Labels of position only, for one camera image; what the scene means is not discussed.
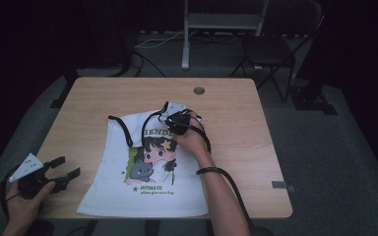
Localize grey metal stand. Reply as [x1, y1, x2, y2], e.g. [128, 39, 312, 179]
[180, 0, 270, 71]

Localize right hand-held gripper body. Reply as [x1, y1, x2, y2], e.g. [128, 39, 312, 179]
[163, 101, 193, 136]

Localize grey tape piece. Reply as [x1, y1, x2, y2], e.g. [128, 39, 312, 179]
[271, 180, 295, 193]

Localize black floor cable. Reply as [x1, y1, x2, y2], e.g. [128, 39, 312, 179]
[132, 48, 166, 79]

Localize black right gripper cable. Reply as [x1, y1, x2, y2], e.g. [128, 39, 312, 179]
[188, 114, 255, 232]

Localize white printed tank top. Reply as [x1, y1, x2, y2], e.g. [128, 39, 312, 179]
[76, 104, 210, 218]

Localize white floor cable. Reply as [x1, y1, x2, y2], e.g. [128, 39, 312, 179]
[134, 29, 186, 49]

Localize black folding chair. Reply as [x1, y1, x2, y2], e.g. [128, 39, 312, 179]
[230, 0, 325, 103]

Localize person's left hand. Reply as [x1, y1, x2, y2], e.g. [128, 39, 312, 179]
[5, 181, 56, 230]

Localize person's right hand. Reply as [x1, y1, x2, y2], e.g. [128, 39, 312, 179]
[173, 111, 211, 160]

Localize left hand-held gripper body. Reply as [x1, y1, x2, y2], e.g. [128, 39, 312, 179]
[8, 152, 60, 201]

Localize person's grey trousers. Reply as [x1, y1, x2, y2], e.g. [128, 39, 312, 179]
[93, 217, 211, 236]

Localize black stand base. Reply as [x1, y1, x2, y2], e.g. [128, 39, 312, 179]
[289, 32, 339, 116]

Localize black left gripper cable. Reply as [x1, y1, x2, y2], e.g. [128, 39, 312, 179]
[0, 165, 24, 219]

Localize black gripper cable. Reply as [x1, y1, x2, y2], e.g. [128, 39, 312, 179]
[188, 114, 255, 232]
[0, 165, 24, 219]

